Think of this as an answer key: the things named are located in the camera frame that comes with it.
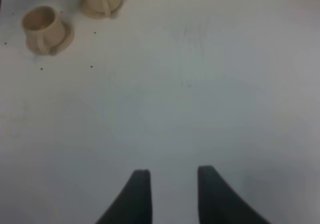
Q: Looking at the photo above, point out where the beige cup saucer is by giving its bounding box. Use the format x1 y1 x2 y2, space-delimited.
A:
25 21 75 56
78 0 126 20

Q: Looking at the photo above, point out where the near beige teacup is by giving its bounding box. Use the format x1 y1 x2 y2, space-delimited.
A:
22 6 66 55

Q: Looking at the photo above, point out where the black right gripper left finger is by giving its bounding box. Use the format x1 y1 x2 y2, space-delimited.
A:
97 169 153 224

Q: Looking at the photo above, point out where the near beige cup saucer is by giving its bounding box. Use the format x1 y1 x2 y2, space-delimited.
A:
25 21 75 56

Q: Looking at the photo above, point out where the far beige cup saucer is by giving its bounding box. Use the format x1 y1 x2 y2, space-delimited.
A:
78 0 126 20

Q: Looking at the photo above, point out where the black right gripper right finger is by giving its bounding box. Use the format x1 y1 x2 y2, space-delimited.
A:
197 165 268 224

